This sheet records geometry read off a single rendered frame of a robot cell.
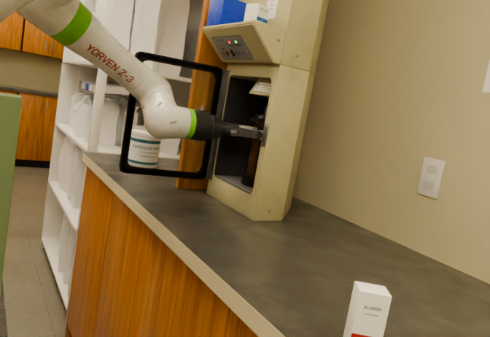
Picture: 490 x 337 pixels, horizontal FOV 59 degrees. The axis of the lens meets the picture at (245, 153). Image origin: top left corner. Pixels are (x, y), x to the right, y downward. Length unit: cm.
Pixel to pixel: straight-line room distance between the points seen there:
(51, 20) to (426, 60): 107
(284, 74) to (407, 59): 44
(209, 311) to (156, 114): 55
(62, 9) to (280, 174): 74
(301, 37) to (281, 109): 22
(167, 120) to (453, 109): 82
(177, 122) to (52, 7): 43
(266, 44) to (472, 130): 62
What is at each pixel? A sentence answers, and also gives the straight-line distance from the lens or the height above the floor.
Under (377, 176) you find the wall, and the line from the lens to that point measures 154.
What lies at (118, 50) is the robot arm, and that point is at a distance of 126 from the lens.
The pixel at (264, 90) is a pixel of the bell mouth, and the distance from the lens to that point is 139.
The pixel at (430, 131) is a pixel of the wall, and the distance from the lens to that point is 144.
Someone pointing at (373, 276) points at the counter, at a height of 94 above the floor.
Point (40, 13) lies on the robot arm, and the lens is 116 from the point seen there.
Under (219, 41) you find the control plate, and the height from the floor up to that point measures 147.
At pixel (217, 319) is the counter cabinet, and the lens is 98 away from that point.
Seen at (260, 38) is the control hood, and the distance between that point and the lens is 126.
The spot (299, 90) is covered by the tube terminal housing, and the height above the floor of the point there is 135.
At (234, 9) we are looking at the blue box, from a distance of 146.
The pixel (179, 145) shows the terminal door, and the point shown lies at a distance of 152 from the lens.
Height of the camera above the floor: 129
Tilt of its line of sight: 7 degrees down
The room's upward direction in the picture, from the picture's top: 10 degrees clockwise
